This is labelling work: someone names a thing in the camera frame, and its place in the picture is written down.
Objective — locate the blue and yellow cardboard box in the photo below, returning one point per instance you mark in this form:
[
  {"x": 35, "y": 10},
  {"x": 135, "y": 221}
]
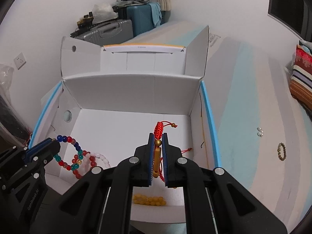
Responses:
[{"x": 126, "y": 95}]

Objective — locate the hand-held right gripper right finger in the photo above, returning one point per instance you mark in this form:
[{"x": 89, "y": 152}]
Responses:
[{"x": 165, "y": 160}]

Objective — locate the dark window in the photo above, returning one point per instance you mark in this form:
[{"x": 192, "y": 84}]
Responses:
[{"x": 287, "y": 2}]

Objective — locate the dark mesh object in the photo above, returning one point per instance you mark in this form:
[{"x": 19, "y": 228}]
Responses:
[{"x": 12, "y": 119}]

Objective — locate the white pearl cluster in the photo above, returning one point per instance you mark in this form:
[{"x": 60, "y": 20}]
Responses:
[{"x": 260, "y": 133}]

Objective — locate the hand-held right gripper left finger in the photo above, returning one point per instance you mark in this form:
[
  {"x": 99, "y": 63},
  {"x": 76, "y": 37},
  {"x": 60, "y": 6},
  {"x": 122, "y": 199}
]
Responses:
[{"x": 151, "y": 160}]

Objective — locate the clear plastic bag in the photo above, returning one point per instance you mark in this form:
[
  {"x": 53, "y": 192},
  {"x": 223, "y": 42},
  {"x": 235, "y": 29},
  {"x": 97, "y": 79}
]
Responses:
[{"x": 4, "y": 75}]

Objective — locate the white wall socket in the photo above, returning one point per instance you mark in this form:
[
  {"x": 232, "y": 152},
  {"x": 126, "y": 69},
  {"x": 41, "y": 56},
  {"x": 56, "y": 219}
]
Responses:
[{"x": 20, "y": 61}]

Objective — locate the teal suitcase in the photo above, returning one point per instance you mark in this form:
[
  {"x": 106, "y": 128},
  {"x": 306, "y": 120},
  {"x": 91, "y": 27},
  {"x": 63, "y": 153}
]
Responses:
[{"x": 140, "y": 19}]

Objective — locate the white plastic bag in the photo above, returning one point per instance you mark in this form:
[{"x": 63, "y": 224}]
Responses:
[{"x": 102, "y": 9}]

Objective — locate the grey suitcase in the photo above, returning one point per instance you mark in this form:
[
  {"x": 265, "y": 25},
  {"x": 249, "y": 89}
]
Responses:
[{"x": 109, "y": 30}]

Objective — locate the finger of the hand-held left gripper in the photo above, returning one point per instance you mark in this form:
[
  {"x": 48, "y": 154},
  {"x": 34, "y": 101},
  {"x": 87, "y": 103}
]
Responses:
[
  {"x": 39, "y": 144},
  {"x": 46, "y": 151}
]

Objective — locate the striped pillow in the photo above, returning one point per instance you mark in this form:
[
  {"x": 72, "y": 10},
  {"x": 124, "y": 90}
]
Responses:
[{"x": 302, "y": 78}]

